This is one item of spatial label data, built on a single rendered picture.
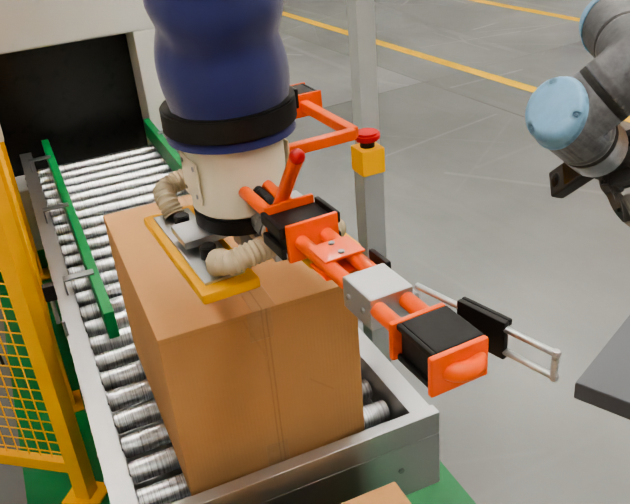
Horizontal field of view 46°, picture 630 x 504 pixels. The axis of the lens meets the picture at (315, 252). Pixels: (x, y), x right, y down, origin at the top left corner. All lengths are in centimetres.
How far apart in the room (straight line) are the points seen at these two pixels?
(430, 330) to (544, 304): 234
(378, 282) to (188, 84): 45
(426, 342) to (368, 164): 119
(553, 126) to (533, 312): 209
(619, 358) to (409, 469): 51
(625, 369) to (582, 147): 65
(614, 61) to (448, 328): 43
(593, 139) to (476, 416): 163
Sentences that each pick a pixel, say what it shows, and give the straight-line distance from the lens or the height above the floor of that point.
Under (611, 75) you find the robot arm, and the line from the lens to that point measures 105.
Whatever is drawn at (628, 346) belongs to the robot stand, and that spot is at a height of 75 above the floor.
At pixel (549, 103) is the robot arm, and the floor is 138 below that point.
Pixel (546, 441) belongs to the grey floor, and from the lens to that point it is 252.
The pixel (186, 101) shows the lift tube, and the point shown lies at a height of 138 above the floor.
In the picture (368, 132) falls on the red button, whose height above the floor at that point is 104.
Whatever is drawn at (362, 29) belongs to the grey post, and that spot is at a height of 74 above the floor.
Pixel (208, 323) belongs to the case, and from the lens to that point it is 139.
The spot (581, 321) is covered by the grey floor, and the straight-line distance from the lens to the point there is 307.
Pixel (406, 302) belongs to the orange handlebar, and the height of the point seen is 122.
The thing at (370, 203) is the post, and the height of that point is 85.
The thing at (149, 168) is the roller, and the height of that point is 55.
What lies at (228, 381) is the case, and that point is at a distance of 147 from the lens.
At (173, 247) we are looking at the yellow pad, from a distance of 133.
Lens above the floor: 172
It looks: 29 degrees down
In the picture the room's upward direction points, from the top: 5 degrees counter-clockwise
